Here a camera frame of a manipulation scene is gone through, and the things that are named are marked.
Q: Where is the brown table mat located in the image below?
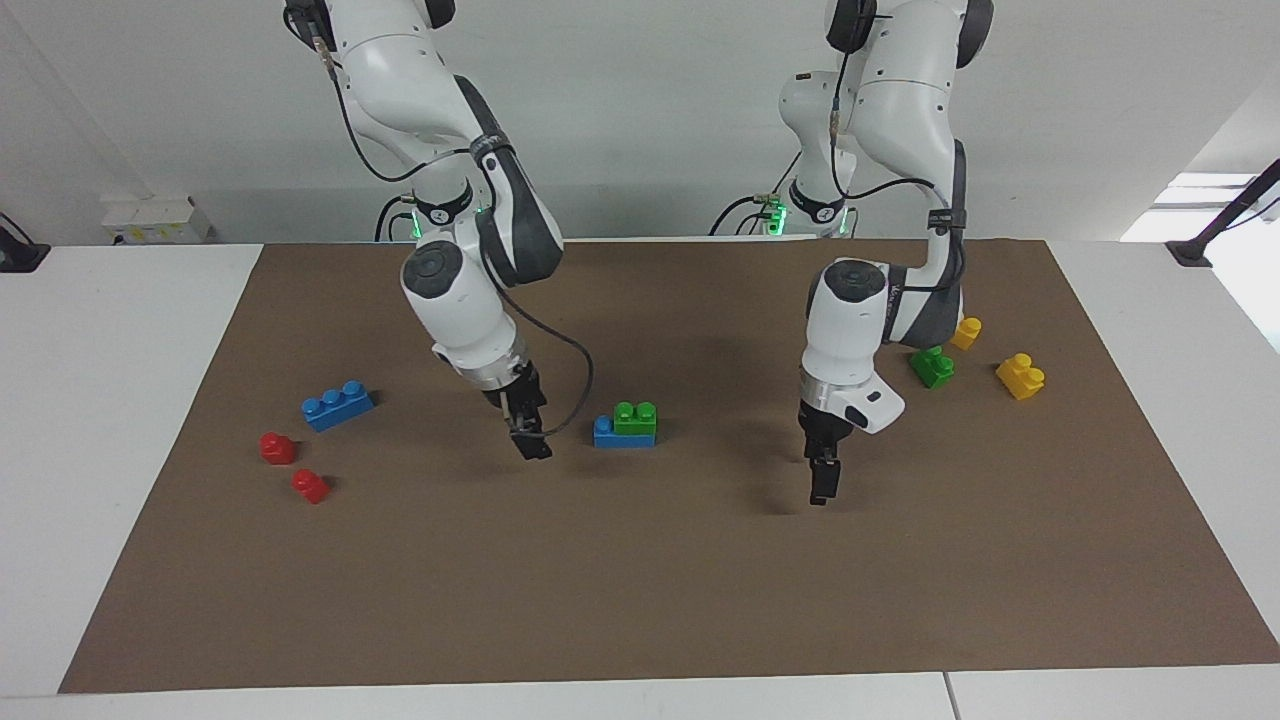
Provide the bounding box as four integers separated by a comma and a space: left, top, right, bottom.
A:
58, 238, 1280, 694

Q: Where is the white cardboard box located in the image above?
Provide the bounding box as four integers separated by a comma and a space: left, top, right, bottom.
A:
99, 194, 217, 247

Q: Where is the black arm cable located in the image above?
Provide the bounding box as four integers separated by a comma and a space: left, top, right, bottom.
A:
825, 0, 967, 301
285, 0, 597, 442

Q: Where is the black right base cable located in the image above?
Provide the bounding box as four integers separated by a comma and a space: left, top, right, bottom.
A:
374, 193, 441, 242

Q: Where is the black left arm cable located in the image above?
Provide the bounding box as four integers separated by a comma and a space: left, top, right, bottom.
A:
825, 0, 967, 301

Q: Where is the black left base cable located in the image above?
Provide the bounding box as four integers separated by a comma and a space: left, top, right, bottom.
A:
709, 145, 803, 239

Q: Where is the blue three-stud brick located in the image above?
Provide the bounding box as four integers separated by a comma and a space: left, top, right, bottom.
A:
301, 379, 377, 434
593, 414, 659, 450

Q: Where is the black camera stand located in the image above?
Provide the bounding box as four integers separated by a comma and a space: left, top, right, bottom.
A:
1165, 158, 1280, 269

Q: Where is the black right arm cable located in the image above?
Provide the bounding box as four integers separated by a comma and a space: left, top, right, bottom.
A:
285, 0, 597, 442

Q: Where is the black base cable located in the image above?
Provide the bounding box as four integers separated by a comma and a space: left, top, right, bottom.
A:
374, 193, 441, 242
709, 145, 803, 239

